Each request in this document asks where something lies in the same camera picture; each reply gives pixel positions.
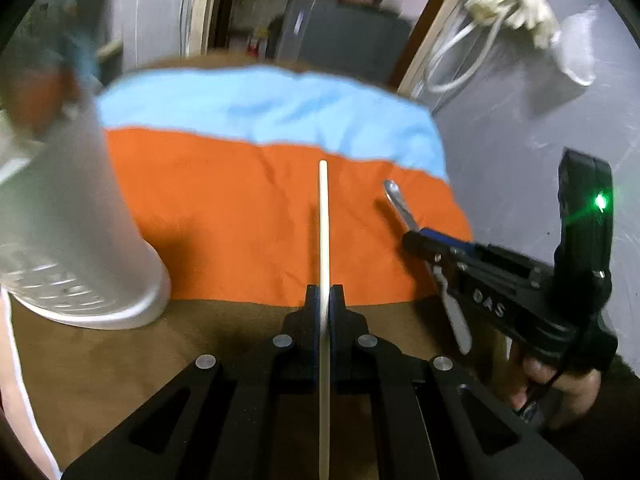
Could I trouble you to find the steel table knife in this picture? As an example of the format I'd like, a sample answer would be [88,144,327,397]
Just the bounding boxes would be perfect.
[382,179,474,356]

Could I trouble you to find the wooden chopstick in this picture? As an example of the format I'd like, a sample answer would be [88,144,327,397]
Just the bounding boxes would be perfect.
[319,160,331,480]

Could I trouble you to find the person's right hand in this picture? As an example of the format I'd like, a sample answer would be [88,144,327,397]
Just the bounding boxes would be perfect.
[503,356,602,428]

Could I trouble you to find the striped blue orange brown cloth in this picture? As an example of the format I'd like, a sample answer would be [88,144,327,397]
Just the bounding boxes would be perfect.
[13,54,472,467]

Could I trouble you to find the grey cabinet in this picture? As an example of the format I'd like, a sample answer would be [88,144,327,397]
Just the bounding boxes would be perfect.
[276,0,412,84]

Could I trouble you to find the white mesh bag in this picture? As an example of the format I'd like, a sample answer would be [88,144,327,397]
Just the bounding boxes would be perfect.
[553,8,598,87]

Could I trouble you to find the white plastic utensil holder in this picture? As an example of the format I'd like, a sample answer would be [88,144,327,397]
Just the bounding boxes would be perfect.
[1,98,170,330]

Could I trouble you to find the cream rubber gloves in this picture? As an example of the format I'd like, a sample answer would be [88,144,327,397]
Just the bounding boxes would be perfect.
[465,0,561,49]

